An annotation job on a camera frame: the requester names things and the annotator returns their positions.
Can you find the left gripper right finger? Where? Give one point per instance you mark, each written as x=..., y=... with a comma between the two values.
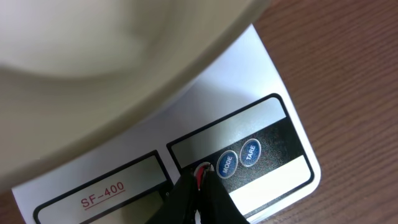
x=215, y=204

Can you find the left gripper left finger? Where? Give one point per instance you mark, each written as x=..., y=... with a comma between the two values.
x=181, y=205

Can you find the white digital kitchen scale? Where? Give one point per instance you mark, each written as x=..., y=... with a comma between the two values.
x=237, y=118

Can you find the white ceramic bowl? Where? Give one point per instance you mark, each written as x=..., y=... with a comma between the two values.
x=74, y=73

